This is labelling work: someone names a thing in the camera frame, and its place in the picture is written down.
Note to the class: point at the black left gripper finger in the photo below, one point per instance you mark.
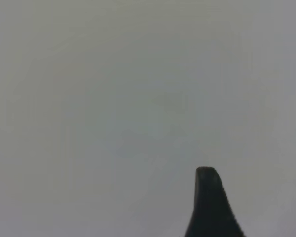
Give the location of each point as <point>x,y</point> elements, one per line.
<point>209,209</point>

